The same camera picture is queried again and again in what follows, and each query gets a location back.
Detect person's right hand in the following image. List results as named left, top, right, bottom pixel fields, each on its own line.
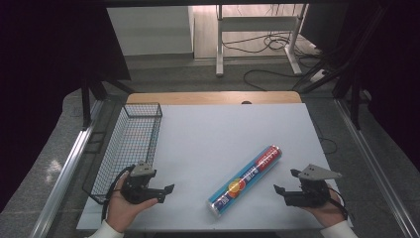
left=301, top=188, right=347, bottom=229

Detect white table mat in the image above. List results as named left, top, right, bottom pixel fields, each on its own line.
left=76, top=103, right=354, bottom=232

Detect dark curtain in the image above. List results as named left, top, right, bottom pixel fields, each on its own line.
left=299, top=0, right=420, bottom=164
left=0, top=0, right=132, bottom=213

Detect aluminium frame rail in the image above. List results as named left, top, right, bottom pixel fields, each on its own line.
left=29, top=98, right=104, bottom=238
left=334, top=98, right=420, bottom=238

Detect blue and red film roll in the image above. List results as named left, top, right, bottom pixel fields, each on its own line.
left=207, top=144, right=283, bottom=218

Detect white power strip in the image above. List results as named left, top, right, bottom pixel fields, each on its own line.
left=309, top=68, right=329, bottom=84

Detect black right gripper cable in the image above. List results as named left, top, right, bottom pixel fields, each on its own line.
left=326, top=186, right=350, bottom=221

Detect long black floor cable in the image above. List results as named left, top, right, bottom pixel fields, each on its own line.
left=243, top=67, right=300, bottom=92

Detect white cabinet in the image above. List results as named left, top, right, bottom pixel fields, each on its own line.
left=106, top=5, right=195, bottom=58

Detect tangled black floor cables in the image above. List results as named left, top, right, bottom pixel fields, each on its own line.
left=221, top=31, right=322, bottom=57

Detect black metal stand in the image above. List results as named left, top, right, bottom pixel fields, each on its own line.
left=80, top=77, right=136, bottom=131

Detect black wire mesh basket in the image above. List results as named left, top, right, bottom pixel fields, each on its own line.
left=82, top=102, right=163, bottom=205

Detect thin black table cable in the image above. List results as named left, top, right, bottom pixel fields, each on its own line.
left=311, top=118, right=339, bottom=156

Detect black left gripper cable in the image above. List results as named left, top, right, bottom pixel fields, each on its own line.
left=100, top=164, right=137, bottom=223

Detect person's left hand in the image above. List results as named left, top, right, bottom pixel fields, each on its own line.
left=105, top=171, right=159, bottom=233

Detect white metal desk frame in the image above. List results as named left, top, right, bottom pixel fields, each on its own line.
left=215, top=4, right=309, bottom=78

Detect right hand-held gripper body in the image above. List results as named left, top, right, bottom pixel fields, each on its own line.
left=283, top=164, right=343, bottom=208

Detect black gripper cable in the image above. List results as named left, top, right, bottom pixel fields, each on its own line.
left=100, top=164, right=137, bottom=223
left=326, top=186, right=350, bottom=221

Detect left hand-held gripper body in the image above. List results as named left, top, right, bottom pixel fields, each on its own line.
left=120, top=161, right=166, bottom=205

